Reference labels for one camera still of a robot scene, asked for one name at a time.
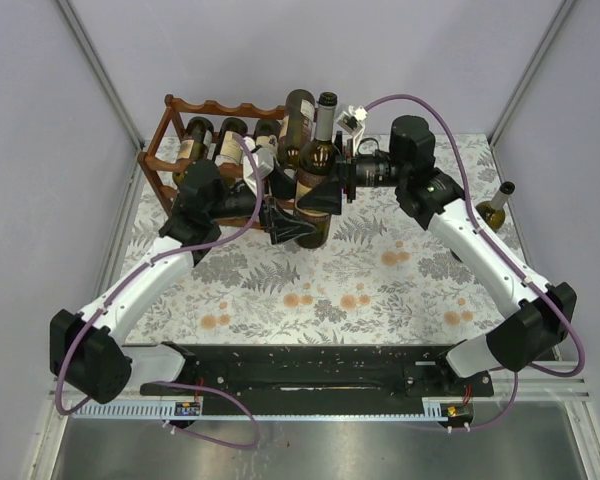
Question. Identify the wine bottle brown label front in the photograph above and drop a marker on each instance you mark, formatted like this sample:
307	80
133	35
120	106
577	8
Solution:
316	160

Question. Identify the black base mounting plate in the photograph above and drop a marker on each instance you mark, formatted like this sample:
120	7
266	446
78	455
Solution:
415	371

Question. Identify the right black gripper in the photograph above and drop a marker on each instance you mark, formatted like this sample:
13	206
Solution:
326	197

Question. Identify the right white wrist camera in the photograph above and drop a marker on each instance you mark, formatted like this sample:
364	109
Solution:
352	120

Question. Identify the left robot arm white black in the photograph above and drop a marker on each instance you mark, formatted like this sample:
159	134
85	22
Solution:
86	348

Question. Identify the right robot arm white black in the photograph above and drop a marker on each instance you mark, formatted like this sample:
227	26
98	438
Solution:
536	314

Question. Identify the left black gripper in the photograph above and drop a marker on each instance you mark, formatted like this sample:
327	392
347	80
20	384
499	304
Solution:
281	226

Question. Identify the wine bottle brown label back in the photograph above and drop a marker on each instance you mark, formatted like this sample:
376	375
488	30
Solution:
297	126

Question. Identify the white slotted cable duct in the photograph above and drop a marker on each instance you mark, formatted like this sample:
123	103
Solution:
207	408

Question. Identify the green wine bottle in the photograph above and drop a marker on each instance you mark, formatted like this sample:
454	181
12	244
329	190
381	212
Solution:
194	146

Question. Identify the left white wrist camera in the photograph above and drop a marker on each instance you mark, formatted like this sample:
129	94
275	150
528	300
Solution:
264	164

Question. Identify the wine bottle brown label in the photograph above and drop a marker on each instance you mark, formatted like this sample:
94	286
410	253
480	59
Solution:
316	160
297	126

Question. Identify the floral patterned table mat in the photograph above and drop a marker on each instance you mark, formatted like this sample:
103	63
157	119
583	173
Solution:
379	279

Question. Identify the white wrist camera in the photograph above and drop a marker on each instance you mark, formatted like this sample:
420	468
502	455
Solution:
352	120
264	164

